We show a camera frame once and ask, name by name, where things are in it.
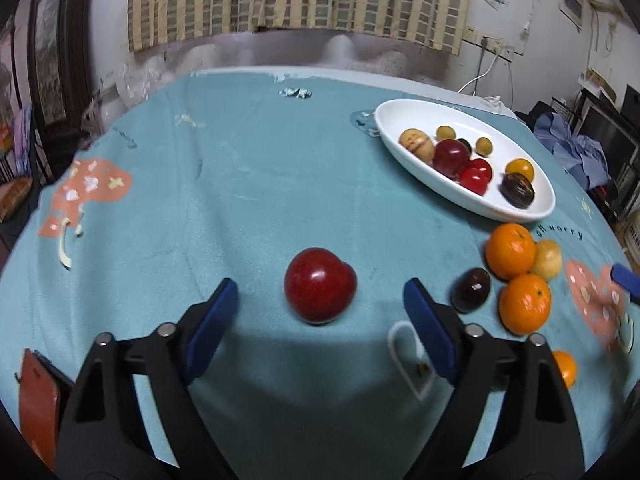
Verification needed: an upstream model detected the yellow round fruit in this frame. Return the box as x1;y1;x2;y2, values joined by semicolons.
530;238;563;282

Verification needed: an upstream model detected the small green-yellow fruit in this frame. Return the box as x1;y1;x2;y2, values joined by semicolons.
475;136;494;157

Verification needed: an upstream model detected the orange phone wallet case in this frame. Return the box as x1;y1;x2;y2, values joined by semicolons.
18;349;74;470

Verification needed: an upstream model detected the white power cable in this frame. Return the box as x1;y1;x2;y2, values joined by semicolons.
455;49;504;109

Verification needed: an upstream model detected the dark framed painting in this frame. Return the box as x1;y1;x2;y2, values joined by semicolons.
28;0;91;129

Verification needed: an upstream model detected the textured orange mandarin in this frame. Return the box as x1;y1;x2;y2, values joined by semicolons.
485;223;536;281

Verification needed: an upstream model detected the dark plum back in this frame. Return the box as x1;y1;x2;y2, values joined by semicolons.
450;268;491;314

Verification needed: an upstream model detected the orange fruit with dimple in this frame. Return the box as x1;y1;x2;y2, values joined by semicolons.
498;274;552;336

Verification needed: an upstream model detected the red plum back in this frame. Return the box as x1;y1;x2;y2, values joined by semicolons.
283;247;357;325

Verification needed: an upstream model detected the small tan longan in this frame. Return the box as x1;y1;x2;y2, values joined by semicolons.
436;125;457;141

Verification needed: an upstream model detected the black speaker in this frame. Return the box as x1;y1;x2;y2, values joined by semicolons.
620;84;640;129

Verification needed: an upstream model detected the white oval plate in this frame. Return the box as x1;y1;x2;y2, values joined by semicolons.
374;99;555;223

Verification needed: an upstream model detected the dark wrinkled passion fruit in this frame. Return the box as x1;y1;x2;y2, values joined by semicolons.
499;172;535;209

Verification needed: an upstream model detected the black monitor on rack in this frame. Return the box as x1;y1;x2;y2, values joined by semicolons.
570;88;639;180

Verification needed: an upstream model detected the beige walnut-like fruit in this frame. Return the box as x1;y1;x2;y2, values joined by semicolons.
398;128;435;164

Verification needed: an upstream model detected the blue clothes pile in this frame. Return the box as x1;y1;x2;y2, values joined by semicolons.
534;112;611;191

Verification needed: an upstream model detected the large red plum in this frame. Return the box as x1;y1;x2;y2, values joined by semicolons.
432;140;470;180

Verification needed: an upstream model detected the teal patterned tablecloth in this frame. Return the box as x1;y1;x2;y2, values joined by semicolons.
0;66;640;480

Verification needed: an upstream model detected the smooth orange fruit front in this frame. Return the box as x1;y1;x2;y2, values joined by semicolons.
506;158;535;182

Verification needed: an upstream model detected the small red cherry tomato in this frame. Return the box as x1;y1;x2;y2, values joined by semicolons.
470;158;494;182

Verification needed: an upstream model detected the wall power strip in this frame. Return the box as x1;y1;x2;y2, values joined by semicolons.
462;25;515;63

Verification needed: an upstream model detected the dark cherry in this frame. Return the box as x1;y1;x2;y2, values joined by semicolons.
456;138;473;156

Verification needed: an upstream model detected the small red cherry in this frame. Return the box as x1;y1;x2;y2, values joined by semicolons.
458;167;489;196

